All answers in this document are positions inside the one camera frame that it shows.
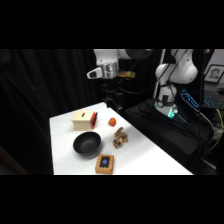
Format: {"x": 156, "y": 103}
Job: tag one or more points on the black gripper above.
{"x": 111, "y": 90}

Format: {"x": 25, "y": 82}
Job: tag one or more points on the red orange-spotted ball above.
{"x": 112, "y": 122}

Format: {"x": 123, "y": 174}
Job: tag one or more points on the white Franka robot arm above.
{"x": 178, "y": 70}

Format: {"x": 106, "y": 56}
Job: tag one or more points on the black bowl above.
{"x": 87, "y": 143}

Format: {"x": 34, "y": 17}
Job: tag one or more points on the wooden animal toy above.
{"x": 120, "y": 137}

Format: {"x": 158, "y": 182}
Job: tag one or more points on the wooden box with red side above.
{"x": 82, "y": 120}

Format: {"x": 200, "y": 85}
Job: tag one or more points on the black robot stand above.
{"x": 160, "y": 130}

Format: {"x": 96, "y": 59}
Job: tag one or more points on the wooden block with blue dot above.
{"x": 104, "y": 164}

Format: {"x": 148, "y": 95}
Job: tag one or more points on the black curtain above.
{"x": 40, "y": 100}

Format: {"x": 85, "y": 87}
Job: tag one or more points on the blue-lit keyboard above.
{"x": 190, "y": 98}

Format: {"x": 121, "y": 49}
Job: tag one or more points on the framed portrait picture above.
{"x": 213, "y": 73}

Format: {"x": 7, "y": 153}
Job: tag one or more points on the yellowish wrist camera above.
{"x": 127, "y": 74}

